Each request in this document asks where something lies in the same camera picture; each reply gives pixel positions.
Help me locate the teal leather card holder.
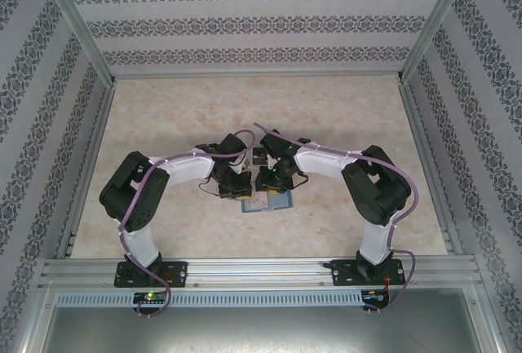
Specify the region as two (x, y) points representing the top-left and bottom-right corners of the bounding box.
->
(240, 189), (294, 214)

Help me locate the clear plastic box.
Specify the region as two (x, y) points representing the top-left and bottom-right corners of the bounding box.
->
(251, 145), (268, 167)

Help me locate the grey sheet metal panel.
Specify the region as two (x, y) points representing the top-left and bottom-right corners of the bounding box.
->
(38, 306), (497, 353)

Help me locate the small green circuit board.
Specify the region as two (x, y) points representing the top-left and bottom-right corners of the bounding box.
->
(133, 291), (168, 304)
(361, 289), (392, 304)

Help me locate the thin black left wrist cable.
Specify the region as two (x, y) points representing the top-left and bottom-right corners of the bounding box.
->
(198, 177), (221, 198)

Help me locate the long aluminium mounting rail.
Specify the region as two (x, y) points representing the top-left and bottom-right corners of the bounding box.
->
(38, 258), (484, 289)

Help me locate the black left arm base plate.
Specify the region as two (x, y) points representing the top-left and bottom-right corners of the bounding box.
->
(113, 261), (189, 289)

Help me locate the grey slotted cable duct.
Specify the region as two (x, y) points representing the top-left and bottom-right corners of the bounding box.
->
(55, 289), (365, 308)

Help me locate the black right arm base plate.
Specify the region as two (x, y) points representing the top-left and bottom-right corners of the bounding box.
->
(330, 258), (408, 288)

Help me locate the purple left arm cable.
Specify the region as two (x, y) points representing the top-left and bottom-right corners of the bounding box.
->
(117, 128), (256, 318)

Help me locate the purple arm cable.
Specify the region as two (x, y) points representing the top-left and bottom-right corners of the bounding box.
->
(117, 128), (256, 318)
(253, 121), (421, 315)

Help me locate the aluminium side rail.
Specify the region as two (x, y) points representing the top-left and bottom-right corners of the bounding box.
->
(55, 79), (118, 259)
(397, 80), (465, 256)

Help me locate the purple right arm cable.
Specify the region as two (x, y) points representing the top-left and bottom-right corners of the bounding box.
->
(253, 121), (421, 315)

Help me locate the aluminium frame post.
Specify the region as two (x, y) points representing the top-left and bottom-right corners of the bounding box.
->
(29, 0), (119, 89)
(396, 0), (477, 85)

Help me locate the aluminium frame leg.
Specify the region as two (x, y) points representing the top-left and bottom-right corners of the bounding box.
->
(475, 283), (511, 353)
(14, 283), (56, 353)

